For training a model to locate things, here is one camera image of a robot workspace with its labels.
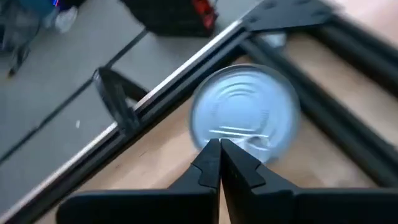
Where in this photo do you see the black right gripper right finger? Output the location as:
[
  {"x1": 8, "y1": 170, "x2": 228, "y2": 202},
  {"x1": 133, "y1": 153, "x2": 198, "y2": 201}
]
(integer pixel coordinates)
[{"x1": 221, "y1": 139, "x2": 398, "y2": 224}]

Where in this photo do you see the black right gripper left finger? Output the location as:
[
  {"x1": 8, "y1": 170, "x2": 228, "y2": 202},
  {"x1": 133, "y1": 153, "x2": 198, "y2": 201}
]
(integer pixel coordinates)
[{"x1": 55, "y1": 139, "x2": 221, "y2": 224}]

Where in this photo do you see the blue label seafood can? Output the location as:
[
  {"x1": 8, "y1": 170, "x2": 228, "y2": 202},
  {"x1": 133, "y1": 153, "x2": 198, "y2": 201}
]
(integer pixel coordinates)
[{"x1": 188, "y1": 63, "x2": 302, "y2": 165}]

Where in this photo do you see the black red tool case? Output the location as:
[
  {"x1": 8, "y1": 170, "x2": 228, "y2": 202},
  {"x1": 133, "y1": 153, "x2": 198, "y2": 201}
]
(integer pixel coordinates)
[{"x1": 120, "y1": 0, "x2": 219, "y2": 37}]

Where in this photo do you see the black corner plate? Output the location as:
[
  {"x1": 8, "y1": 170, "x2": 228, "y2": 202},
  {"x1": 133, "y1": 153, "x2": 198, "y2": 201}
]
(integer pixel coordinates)
[{"x1": 241, "y1": 0, "x2": 335, "y2": 32}]

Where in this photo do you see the person's white shoe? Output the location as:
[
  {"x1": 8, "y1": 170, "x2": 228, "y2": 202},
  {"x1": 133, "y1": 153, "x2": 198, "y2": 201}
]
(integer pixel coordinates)
[{"x1": 55, "y1": 5, "x2": 79, "y2": 34}]

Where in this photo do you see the black aluminium frame rail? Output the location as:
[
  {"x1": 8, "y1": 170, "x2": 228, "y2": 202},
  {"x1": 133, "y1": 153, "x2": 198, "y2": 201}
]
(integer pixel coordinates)
[
  {"x1": 242, "y1": 34, "x2": 398, "y2": 187},
  {"x1": 313, "y1": 26, "x2": 398, "y2": 97}
]

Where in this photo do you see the black table edge rail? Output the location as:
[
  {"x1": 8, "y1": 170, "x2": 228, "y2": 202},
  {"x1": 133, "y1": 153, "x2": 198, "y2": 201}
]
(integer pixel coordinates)
[{"x1": 0, "y1": 18, "x2": 259, "y2": 224}]

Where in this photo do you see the black floor cable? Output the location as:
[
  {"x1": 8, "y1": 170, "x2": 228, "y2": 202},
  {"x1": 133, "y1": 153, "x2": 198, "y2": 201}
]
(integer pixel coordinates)
[{"x1": 0, "y1": 28, "x2": 149, "y2": 164}]

